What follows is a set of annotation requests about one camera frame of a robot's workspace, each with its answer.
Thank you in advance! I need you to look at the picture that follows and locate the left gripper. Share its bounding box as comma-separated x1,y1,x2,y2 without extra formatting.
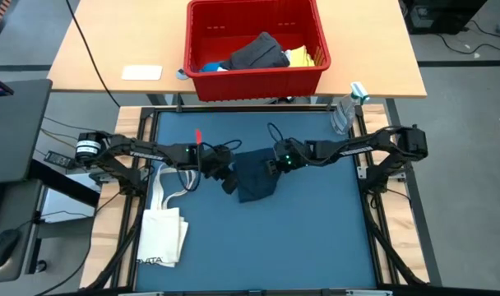
193,143,238,195

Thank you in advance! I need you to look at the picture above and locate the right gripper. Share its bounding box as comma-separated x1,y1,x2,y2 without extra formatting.
266,138,308,177

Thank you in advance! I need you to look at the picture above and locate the navy blue garment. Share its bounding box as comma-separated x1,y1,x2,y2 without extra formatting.
233,147,282,204

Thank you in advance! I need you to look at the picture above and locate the red plastic laundry bin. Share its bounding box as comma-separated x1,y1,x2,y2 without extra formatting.
183,0,332,103

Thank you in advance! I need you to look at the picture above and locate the dark grey garment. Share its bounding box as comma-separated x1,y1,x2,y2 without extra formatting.
220,31,291,71

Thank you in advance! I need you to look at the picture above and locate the bright blue garment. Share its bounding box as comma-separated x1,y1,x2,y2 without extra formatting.
199,61,230,73

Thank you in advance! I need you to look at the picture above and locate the blue table mat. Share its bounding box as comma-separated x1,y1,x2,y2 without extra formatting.
134,109,377,291

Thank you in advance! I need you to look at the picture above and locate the white canvas tote bag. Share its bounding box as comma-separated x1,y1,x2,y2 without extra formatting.
137,163,198,268

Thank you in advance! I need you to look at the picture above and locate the clear spray bottle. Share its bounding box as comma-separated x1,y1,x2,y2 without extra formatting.
330,81,370,136

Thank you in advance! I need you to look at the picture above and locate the yellow garment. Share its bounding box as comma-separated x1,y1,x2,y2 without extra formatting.
286,44,316,68

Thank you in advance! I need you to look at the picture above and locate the white rectangular card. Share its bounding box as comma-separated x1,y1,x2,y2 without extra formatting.
121,64,164,81

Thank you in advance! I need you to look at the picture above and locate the light wooden desk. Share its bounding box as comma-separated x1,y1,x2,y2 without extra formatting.
47,0,428,99

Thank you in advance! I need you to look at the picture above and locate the black power adapter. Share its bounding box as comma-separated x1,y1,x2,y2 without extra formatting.
44,150,75,169

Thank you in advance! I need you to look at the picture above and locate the dark grey side desk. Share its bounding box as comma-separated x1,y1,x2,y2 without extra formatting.
0,178,44,284

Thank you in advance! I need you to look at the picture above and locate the dark grey flat panel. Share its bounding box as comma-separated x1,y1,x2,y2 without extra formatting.
0,78,53,185

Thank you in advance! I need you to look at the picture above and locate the black equipment case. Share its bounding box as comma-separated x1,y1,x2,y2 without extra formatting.
401,0,488,35

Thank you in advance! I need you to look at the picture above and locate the black computer mouse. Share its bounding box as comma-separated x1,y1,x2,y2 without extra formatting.
0,228,21,269

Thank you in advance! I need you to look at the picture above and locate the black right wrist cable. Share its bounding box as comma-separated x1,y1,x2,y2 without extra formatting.
266,122,284,143

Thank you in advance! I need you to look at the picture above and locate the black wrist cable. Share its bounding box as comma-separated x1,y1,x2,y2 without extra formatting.
266,122,284,143
175,139,243,193

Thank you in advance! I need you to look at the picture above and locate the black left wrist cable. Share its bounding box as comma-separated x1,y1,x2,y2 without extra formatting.
175,139,243,193

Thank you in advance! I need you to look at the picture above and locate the black aluminium table frame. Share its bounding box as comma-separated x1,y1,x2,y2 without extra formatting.
83,104,432,296

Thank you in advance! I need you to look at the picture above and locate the long black cable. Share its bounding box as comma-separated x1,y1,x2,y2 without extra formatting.
64,0,122,109

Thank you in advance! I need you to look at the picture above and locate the black floor cable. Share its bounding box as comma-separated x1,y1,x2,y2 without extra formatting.
437,19,500,55

